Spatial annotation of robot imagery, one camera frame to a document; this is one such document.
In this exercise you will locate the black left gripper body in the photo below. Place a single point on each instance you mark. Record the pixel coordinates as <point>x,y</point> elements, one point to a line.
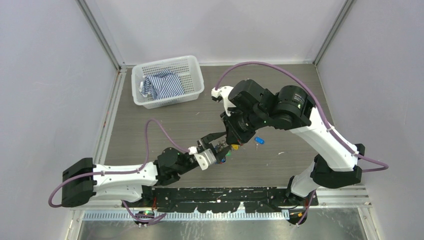
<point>210,147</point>

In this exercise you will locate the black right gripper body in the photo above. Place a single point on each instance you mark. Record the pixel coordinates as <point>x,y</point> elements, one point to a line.
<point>242,126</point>

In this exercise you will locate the blue key tag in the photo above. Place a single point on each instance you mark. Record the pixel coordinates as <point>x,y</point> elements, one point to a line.
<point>259,140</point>

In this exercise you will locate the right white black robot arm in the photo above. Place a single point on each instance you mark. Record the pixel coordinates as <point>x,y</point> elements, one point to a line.
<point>249,107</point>

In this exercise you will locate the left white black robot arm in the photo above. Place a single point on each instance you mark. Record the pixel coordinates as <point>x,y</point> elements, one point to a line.
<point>85,181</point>

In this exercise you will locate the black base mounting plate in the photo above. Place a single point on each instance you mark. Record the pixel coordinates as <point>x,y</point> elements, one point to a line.
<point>216,199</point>

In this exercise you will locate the blue white striped cloth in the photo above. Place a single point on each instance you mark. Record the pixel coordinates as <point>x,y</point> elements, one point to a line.
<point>162,85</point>

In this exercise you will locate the white plastic perforated basket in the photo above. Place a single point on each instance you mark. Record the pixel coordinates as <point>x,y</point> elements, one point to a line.
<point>187,67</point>

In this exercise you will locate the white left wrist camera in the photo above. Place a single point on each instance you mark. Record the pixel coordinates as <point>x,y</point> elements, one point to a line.
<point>204,158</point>

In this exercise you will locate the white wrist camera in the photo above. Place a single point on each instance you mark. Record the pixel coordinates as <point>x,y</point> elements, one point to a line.
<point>204,158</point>
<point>222,94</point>

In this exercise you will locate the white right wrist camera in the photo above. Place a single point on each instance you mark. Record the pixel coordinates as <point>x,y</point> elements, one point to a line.
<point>222,94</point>

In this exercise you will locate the aluminium frame rail left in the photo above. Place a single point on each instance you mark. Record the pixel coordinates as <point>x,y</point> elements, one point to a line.
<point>103,142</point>

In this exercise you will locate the slotted cable duct strip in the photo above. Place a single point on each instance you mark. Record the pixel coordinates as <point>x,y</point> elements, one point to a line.
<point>121,215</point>

